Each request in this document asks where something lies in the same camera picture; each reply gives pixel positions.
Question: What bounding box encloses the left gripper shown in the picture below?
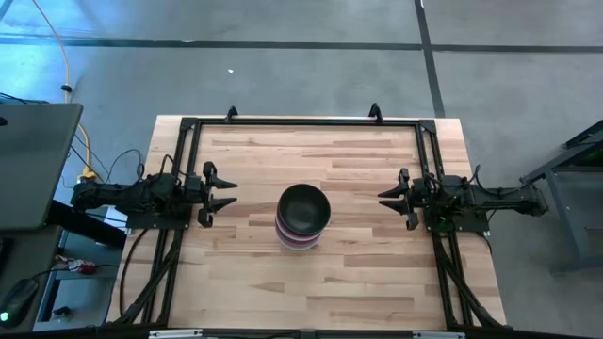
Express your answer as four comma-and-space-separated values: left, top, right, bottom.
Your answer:
185, 161, 239, 229

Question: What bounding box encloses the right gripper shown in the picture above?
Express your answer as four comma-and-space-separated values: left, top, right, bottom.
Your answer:
376, 167, 432, 232

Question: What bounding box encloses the white paper sheet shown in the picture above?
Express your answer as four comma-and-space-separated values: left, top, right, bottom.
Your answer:
104, 206, 128, 233

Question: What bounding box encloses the black slanted beam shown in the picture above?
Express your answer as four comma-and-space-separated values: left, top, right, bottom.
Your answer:
51, 206, 128, 250

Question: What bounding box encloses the red drink can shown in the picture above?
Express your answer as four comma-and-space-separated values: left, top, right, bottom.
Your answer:
67, 258, 98, 276

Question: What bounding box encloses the blue-grey low shelf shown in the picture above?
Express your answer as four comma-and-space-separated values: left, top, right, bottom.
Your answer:
35, 230, 126, 332

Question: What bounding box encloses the grey metal cart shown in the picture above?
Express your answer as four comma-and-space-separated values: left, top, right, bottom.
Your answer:
520, 120, 603, 274

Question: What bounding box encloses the grey laptop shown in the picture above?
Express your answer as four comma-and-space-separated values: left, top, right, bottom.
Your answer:
0, 102, 85, 232

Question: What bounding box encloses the dark side desk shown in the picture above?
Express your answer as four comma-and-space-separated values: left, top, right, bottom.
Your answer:
0, 223, 65, 334

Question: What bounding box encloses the black computer mouse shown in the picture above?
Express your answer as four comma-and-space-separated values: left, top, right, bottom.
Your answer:
0, 278, 41, 330

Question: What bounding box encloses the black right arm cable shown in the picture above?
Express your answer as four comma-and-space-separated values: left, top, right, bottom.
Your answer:
470, 163, 500, 197

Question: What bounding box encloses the thin black floor cable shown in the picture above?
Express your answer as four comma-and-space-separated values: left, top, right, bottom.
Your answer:
70, 148, 145, 186

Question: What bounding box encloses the black aluminium table frame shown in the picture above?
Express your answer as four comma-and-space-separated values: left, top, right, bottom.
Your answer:
106, 115, 508, 339

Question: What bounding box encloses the thick black cable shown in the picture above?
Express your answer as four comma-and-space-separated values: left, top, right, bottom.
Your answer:
117, 228, 151, 317

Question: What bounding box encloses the silver frame bracket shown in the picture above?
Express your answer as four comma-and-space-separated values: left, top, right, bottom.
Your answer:
148, 329, 204, 339
412, 331, 466, 339

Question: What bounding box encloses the yellow cable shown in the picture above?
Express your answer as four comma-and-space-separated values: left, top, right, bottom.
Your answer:
30, 0, 95, 178

